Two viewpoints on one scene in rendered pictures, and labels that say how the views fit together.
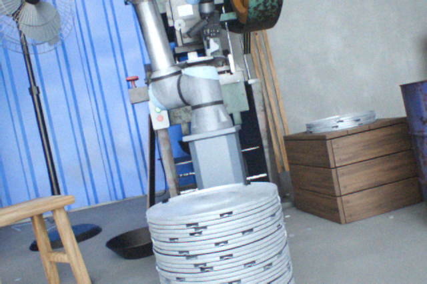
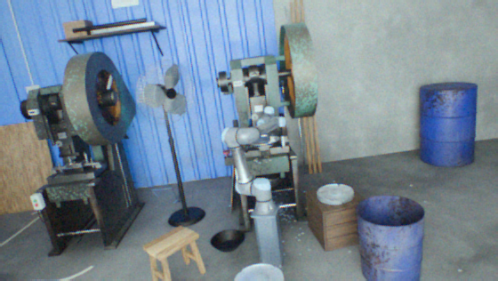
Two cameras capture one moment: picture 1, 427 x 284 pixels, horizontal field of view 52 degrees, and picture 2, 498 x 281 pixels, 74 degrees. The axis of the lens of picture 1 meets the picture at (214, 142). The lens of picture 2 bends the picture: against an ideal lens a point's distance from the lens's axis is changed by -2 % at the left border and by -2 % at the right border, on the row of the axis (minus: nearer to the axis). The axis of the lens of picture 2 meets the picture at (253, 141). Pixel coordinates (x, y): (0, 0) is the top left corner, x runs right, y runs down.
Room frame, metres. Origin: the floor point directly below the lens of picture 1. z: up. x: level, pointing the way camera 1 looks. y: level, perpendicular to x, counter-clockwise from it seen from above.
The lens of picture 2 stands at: (-0.69, -0.24, 1.62)
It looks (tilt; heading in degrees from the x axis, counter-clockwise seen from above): 16 degrees down; 6
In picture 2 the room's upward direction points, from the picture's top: 8 degrees counter-clockwise
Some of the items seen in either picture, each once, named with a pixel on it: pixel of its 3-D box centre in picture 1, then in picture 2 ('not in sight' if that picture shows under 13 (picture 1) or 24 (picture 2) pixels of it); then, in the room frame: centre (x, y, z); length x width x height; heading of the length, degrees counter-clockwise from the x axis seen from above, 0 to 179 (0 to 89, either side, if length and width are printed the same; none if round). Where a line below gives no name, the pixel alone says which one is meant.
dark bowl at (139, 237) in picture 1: (142, 243); (228, 242); (1.81, 0.38, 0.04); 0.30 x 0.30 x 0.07
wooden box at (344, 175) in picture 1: (348, 166); (336, 215); (1.86, -0.55, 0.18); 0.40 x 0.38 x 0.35; 14
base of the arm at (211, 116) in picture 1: (209, 117); (264, 203); (1.55, 0.00, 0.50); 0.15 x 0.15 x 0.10
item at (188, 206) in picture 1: (211, 199); (258, 280); (0.95, 0.03, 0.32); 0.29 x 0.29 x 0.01
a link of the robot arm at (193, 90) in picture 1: (201, 85); (261, 188); (1.55, 0.00, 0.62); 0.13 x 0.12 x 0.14; 60
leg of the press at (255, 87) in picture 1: (249, 119); (292, 161); (2.52, -0.23, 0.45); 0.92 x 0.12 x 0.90; 7
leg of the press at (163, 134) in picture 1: (157, 137); (238, 168); (2.46, 0.31, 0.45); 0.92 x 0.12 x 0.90; 7
